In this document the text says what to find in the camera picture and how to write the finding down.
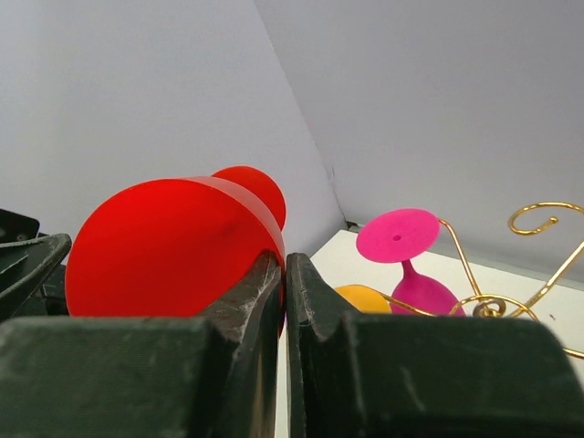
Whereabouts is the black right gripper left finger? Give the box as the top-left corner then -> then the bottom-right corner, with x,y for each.
1,252 -> 282,437

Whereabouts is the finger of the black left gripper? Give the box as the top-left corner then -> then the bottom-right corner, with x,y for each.
1,210 -> 72,319

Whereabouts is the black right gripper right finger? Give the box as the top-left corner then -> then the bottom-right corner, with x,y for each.
287,253 -> 583,437

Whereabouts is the red wine glass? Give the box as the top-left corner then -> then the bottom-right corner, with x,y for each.
65,165 -> 287,318

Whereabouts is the magenta wine glass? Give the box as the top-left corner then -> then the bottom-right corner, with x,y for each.
356,208 -> 458,315

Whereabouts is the gold wire wine glass rack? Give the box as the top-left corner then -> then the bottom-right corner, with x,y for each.
381,201 -> 584,360

